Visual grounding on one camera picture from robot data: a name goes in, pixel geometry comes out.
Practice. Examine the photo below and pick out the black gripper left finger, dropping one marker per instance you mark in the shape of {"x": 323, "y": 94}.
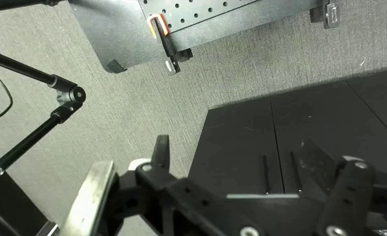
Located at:
{"x": 92, "y": 197}

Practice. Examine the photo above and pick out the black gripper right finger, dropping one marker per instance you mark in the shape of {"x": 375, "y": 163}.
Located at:
{"x": 348, "y": 197}

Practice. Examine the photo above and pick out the black stand base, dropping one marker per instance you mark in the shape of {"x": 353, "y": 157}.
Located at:
{"x": 4, "y": 205}

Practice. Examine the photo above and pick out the grey metal clamp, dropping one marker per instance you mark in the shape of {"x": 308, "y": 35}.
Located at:
{"x": 325, "y": 14}

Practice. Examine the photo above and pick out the black rod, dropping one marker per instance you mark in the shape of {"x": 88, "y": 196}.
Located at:
{"x": 13, "y": 3}

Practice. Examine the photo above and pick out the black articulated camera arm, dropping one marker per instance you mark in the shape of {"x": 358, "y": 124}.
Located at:
{"x": 63, "y": 94}

